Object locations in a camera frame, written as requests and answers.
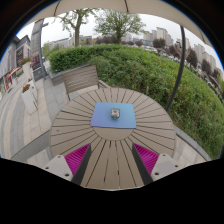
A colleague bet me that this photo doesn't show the far high-rise buildings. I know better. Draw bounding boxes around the far high-rise buildings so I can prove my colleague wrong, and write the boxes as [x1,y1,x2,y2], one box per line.
[121,26,221,76]

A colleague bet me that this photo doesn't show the tall grey sign pylon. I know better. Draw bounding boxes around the tall grey sign pylon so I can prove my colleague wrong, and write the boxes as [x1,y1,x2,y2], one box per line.
[30,19,49,81]

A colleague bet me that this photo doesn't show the transparent green computer mouse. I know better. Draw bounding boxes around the transparent green computer mouse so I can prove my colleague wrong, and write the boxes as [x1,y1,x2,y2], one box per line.
[110,107,121,120]

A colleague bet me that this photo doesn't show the brown slatted chair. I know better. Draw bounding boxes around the brown slatted chair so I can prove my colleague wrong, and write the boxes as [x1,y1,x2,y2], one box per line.
[62,64,111,101]

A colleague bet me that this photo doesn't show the blue purple mouse pad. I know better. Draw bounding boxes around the blue purple mouse pad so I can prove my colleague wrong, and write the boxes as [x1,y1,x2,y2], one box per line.
[90,101,138,130]

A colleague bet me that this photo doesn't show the large white flower planter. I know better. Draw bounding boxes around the large white flower planter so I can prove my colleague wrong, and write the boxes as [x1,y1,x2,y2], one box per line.
[20,83,38,115]

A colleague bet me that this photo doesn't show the dense round-crowned tree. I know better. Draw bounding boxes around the dense round-crowned tree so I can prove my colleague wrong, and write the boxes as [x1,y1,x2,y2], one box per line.
[94,9,147,44]

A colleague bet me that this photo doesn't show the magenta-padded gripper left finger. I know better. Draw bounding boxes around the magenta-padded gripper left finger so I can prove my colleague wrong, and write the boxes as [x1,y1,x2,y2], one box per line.
[42,143,93,186]

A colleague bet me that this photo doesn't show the beige parasol canopy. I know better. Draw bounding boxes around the beige parasol canopy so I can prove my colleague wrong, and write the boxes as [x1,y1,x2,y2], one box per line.
[26,0,213,48]

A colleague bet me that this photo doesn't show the green hedge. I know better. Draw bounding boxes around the green hedge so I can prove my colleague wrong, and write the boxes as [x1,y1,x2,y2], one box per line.
[48,44,224,159]

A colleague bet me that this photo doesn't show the grey storefront building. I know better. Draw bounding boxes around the grey storefront building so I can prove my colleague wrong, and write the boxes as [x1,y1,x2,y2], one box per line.
[0,34,32,101]

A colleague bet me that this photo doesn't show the dark curved parasol pole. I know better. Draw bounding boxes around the dark curved parasol pole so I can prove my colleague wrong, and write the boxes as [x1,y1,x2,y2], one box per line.
[165,25,187,113]

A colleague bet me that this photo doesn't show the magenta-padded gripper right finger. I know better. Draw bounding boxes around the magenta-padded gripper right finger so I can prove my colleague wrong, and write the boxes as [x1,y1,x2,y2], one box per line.
[131,142,184,186]

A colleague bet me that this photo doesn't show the small white flower planter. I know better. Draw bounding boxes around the small white flower planter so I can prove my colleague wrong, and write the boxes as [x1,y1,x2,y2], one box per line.
[21,58,34,81]

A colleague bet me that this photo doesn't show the thin-crowned tree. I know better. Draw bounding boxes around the thin-crowned tree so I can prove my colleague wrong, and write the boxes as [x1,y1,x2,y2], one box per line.
[58,8,98,48]

